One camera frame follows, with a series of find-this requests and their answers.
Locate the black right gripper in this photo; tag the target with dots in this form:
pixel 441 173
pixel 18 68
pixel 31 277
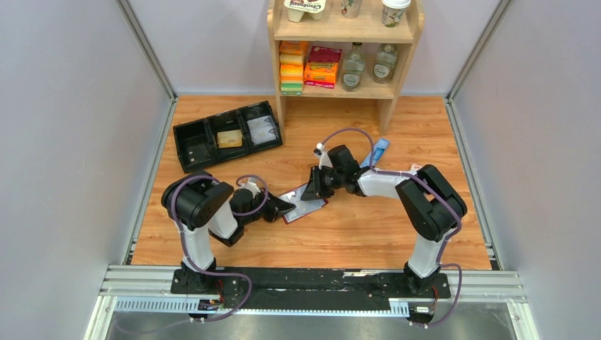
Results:
pixel 315 188

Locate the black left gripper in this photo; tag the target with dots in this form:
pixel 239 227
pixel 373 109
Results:
pixel 276 208

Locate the white VIP card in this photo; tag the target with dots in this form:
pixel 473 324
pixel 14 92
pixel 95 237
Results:
pixel 304 206

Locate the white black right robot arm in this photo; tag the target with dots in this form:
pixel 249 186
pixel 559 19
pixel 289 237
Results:
pixel 433 206

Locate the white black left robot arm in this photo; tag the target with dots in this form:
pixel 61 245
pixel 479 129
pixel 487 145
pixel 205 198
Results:
pixel 202 207

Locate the silver card in tray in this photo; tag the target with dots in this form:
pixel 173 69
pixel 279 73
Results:
pixel 262 129

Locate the gold card in tray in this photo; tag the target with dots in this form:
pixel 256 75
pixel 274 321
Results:
pixel 229 139

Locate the white red small packet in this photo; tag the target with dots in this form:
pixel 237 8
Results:
pixel 414 169

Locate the black three-compartment tray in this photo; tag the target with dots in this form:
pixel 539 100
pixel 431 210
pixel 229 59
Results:
pixel 196 141

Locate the orange red snack box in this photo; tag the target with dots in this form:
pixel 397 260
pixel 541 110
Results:
pixel 321 67

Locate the left clear glass bottle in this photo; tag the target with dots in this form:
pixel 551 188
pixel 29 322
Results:
pixel 353 67

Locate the clear glass bottle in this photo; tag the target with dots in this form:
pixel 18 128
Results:
pixel 353 67
pixel 384 63

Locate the wooden shelf unit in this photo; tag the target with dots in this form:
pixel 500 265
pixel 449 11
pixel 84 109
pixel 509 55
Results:
pixel 335 31

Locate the stack of coloured sponges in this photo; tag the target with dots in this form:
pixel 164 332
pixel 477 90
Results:
pixel 292 55

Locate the right clear glass bottle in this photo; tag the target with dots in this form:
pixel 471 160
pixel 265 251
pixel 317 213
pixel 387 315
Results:
pixel 384 63

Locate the white yogurt cup pack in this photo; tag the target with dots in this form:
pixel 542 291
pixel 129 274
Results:
pixel 296 9

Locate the patterned paper cup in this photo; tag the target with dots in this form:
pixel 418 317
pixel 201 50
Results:
pixel 351 8

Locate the white lidded cup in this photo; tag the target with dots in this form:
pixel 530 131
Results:
pixel 393 11

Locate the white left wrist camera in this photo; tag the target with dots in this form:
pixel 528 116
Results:
pixel 253 188

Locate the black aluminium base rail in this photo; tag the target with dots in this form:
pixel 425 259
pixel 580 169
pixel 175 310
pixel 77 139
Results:
pixel 140 302

